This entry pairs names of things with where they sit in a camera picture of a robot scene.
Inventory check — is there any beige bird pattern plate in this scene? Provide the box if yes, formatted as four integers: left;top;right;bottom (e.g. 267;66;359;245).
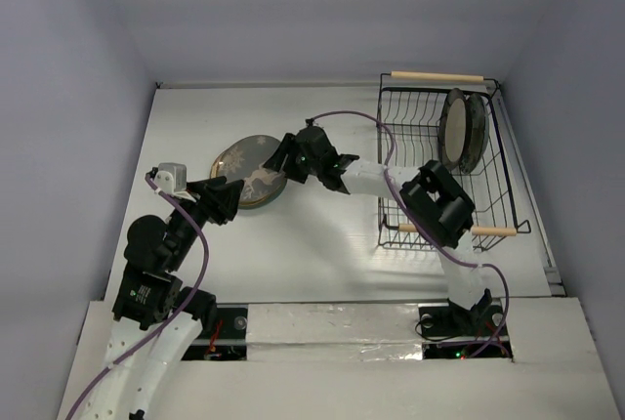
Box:
210;141;289;212

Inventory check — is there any foil covered base bar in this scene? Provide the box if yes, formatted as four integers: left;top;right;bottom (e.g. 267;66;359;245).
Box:
245;303;423;362

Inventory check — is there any blue floral pattern plate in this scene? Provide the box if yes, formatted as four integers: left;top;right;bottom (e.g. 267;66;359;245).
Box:
459;93;489;174

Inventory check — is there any dark rim cream plate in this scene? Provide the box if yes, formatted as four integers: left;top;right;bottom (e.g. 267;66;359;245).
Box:
437;88;471;171

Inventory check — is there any black wire dish rack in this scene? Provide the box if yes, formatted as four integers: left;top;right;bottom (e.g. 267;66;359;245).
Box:
377;73;531;235

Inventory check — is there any dark reindeer snowflake plate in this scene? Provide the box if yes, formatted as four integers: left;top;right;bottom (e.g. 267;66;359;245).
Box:
209;134;289;209

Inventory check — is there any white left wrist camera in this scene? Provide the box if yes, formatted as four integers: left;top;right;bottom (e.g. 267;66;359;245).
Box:
152;162;188;197

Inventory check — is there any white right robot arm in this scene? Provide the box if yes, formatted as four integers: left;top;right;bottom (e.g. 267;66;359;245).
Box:
264;122;492;338

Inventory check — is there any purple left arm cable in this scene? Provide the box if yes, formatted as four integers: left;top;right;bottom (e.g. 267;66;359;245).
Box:
62;171;210;420

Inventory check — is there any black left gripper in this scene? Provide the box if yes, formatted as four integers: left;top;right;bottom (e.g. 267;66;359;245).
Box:
166;174;243;269

